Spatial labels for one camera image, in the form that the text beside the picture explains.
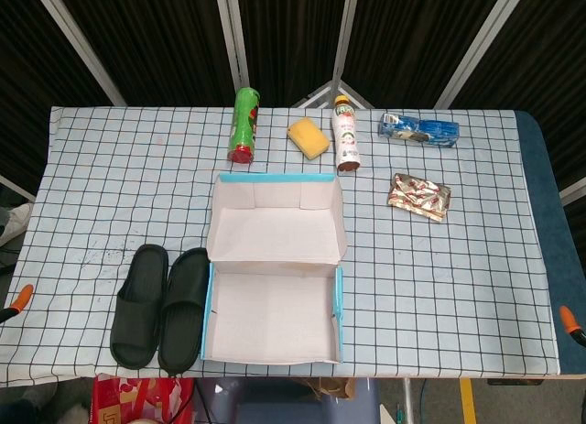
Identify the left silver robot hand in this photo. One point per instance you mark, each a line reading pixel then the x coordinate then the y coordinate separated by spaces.
pixel 23 296

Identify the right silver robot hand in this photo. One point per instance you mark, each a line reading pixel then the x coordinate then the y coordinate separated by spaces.
pixel 569 318

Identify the black rubber slipper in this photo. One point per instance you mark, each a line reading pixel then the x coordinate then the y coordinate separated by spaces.
pixel 183 323
pixel 137 305

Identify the light blue shoe box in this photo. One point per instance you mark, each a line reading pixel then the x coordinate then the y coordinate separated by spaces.
pixel 274 305

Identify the white checkered tablecloth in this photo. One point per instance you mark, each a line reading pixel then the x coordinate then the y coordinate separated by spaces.
pixel 435 282

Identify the red printed bag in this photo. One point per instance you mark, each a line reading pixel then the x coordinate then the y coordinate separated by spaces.
pixel 137 401

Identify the metal table leg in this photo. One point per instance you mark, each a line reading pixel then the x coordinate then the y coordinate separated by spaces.
pixel 408 401

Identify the crumpled foil snack packet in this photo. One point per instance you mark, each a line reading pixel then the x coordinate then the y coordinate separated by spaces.
pixel 419 197

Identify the blue cookie package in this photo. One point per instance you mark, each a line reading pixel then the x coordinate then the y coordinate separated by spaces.
pixel 421 130

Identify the green chips can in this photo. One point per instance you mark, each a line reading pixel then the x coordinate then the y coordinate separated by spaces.
pixel 242 126

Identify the blue-grey plastic stool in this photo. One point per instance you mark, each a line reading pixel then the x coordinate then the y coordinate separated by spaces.
pixel 284 408

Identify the white drink bottle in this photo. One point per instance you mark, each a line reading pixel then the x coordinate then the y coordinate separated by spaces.
pixel 346 135

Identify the dark folding screen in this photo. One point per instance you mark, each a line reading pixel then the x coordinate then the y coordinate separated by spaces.
pixel 160 39

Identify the yellow sponge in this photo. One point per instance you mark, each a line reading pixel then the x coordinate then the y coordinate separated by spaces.
pixel 309 138

